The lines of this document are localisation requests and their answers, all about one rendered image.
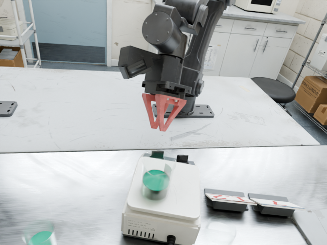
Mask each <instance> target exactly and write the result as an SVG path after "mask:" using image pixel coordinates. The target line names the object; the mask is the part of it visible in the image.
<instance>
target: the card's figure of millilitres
mask: <svg viewBox="0 0 327 245"><path fill-rule="evenodd" d="M208 195H210V196H211V197H212V198H218V199H227V200H236V201H245V202H253V201H251V200H249V199H247V198H244V197H235V196H226V195H217V194H208Z"/></svg>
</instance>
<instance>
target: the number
mask: <svg viewBox="0 0 327 245"><path fill-rule="evenodd" d="M254 200H256V201H258V202H260V203H262V204H271V205H281V206H290V207H299V206H297V205H294V204H292V203H288V202H279V201H270V200H261V199H254ZM299 208H301V207H299Z"/></svg>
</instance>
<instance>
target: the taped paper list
mask: <svg viewBox="0 0 327 245"><path fill-rule="evenodd" d="M220 46H221V45H209V47H208V50H207V53H206V56H205V61H204V69H205V70H214V66H215V62H216V58H217V54H218V50H219V47H220Z"/></svg>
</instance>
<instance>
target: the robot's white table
mask: <svg viewBox="0 0 327 245"><path fill-rule="evenodd" d="M144 80H145V74H141V75H137V76H135V77H133V78H130V79H123V77H122V74H121V72H114V71H92V70H61V69H40V68H18V67H0V101H16V102H17V104H18V106H17V108H16V110H15V112H14V113H13V115H12V116H11V117H0V154H4V153H42V152H81V151H120V150H159V149H198V148H237V147H276V146H315V145H320V143H319V142H318V141H317V140H315V139H314V138H313V137H312V136H311V135H310V134H309V133H308V132H307V131H306V130H305V129H304V128H303V127H302V126H300V125H299V124H298V123H297V122H296V121H295V120H294V119H293V118H292V117H291V116H290V115H289V114H288V113H287V112H286V111H284V110H283V109H282V108H281V107H280V106H279V105H278V104H277V103H276V102H275V101H274V100H273V99H272V98H271V97H269V96H268V95H267V94H266V93H265V92H264V91H263V90H262V89H261V88H260V87H259V86H258V85H257V84H256V83H254V82H253V81H252V80H251V79H250V78H243V77H222V76H203V78H202V80H203V81H204V87H203V90H202V93H201V94H200V95H199V96H198V97H196V101H195V105H209V106H210V108H211V109H212V111H213V112H214V114H215V115H214V118H174V120H173V121H172V123H171V124H170V126H169V127H168V129H167V130H166V131H165V132H163V131H160V130H159V126H158V128H157V129H152V128H151V126H150V122H149V118H148V114H147V110H146V107H145V104H144V101H143V98H142V93H144V91H145V88H144V87H142V81H144Z"/></svg>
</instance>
